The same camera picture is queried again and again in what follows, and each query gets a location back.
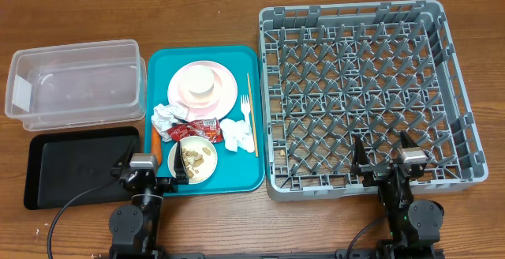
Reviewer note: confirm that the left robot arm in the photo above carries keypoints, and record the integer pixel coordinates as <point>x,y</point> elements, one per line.
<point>135,227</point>

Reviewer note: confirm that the clear plastic waste bin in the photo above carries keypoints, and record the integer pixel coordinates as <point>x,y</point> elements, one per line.
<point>75,85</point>

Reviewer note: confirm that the black rectangular tray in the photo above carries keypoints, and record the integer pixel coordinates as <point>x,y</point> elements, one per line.
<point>62,165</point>

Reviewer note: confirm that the orange carrot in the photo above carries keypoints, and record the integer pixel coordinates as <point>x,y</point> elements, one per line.
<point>156,146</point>

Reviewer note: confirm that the teal plastic serving tray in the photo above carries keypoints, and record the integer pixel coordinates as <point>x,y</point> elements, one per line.
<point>235,171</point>

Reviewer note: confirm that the white plastic fork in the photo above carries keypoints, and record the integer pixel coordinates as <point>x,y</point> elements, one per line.
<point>246,109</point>

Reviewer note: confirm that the wooden chopstick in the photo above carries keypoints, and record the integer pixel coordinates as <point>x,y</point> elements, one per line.
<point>253,123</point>

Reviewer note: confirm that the cream plastic cup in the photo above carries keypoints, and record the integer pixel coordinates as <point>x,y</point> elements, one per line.
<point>199,80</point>

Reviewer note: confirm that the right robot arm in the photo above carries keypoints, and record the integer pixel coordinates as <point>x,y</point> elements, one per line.
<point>414,225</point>

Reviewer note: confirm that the large pink plate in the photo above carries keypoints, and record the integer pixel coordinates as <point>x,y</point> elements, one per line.
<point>224,104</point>

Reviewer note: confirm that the peanut and rice scraps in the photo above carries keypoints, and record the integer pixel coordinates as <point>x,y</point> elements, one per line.
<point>199,162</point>

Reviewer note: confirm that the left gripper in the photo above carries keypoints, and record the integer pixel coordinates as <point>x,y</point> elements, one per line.
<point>171,184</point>

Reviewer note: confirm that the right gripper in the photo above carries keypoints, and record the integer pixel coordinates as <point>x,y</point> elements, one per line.
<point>362,166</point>

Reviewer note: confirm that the cream bowl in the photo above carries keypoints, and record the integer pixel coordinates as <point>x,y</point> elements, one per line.
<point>175,160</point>

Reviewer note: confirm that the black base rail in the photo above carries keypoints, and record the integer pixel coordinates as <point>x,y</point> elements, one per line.
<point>338,254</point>

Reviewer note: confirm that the grey plastic dish rack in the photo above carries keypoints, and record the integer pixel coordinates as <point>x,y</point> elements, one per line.
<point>372,69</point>

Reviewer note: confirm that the red snack wrapper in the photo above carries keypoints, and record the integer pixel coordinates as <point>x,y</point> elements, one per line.
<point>209,129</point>

